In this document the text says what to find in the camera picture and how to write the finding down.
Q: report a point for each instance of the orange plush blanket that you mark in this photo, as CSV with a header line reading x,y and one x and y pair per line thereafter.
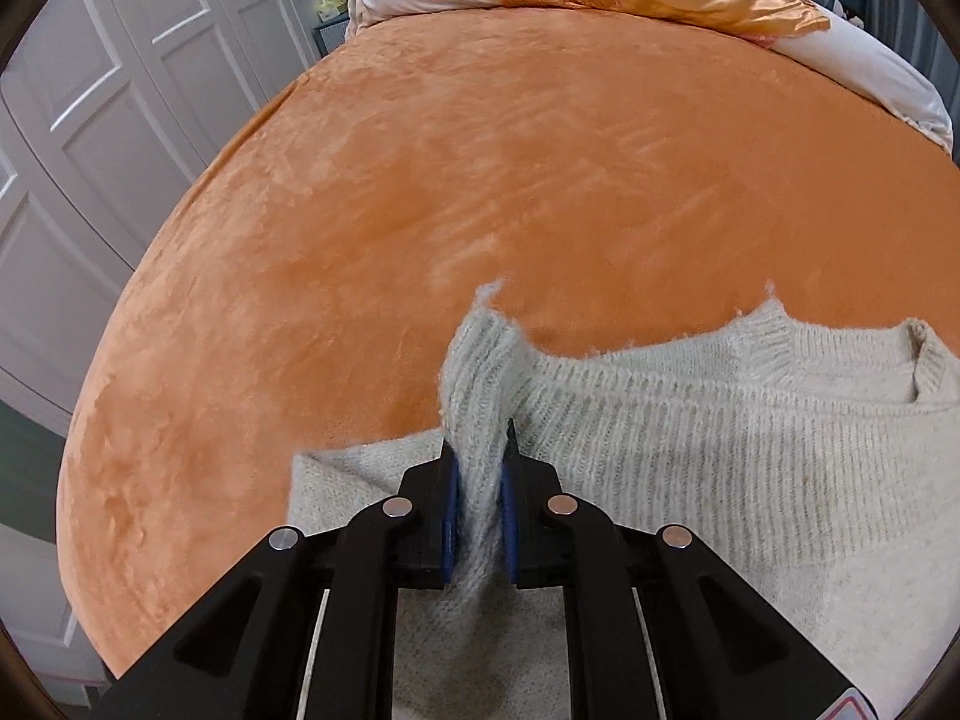
x,y
450,187

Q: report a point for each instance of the cream sweater with black hearts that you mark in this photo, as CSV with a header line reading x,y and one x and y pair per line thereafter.
x,y
712,450

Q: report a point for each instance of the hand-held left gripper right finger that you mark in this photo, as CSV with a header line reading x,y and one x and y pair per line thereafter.
x,y
510,532

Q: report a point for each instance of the white panelled wardrobe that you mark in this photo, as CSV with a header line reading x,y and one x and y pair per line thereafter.
x,y
112,90

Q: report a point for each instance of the yellow tissue box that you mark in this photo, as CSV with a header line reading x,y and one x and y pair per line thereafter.
x,y
331,9

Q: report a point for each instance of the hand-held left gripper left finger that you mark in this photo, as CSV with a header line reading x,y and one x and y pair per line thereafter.
x,y
450,525

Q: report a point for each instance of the dark nightstand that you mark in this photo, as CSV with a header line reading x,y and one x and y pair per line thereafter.
x,y
330,41

